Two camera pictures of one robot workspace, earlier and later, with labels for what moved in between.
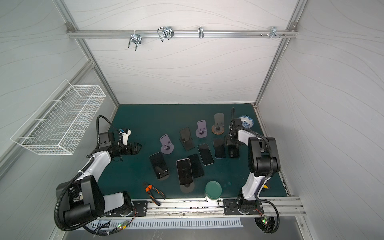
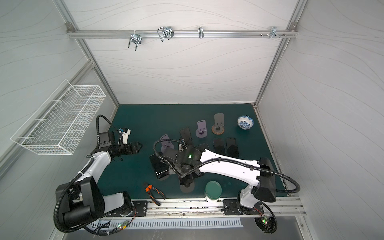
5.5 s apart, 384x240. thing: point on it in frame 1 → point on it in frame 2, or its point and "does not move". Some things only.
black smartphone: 159,164 does not move
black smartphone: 233,151 does not move
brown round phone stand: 218,128 does not move
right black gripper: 232,143 → 167,153
